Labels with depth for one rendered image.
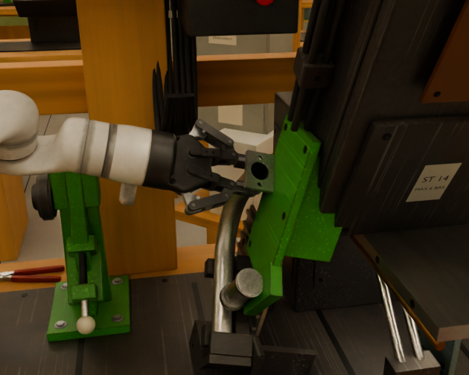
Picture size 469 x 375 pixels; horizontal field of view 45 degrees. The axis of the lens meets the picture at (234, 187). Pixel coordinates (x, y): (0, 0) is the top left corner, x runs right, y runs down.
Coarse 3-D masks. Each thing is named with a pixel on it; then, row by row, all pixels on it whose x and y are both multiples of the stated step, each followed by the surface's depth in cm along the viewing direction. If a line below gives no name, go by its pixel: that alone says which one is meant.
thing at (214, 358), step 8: (200, 360) 79; (208, 360) 75; (216, 360) 75; (224, 360) 76; (232, 360) 76; (240, 360) 76; (248, 360) 77; (200, 368) 79; (216, 368) 78; (224, 368) 78; (232, 368) 78; (240, 368) 78
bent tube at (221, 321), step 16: (256, 160) 76; (272, 160) 77; (240, 176) 79; (256, 176) 80; (272, 176) 76; (272, 192) 75; (224, 208) 84; (240, 208) 83; (224, 224) 84; (224, 240) 84; (224, 256) 83; (224, 272) 82; (224, 320) 79
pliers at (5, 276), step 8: (0, 272) 110; (8, 272) 110; (16, 272) 110; (24, 272) 110; (32, 272) 110; (40, 272) 111; (48, 272) 111; (0, 280) 109; (8, 280) 109; (16, 280) 108; (24, 280) 108; (32, 280) 108; (40, 280) 108; (48, 280) 108; (56, 280) 108
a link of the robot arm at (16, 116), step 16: (0, 96) 65; (16, 96) 66; (0, 112) 64; (16, 112) 65; (32, 112) 66; (0, 128) 64; (16, 128) 65; (32, 128) 67; (0, 144) 66; (16, 144) 66; (32, 144) 69
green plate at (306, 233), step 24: (288, 144) 73; (312, 144) 65; (288, 168) 71; (312, 168) 67; (288, 192) 70; (312, 192) 69; (264, 216) 77; (288, 216) 69; (312, 216) 71; (264, 240) 75; (288, 240) 70; (312, 240) 72; (336, 240) 73; (264, 264) 74
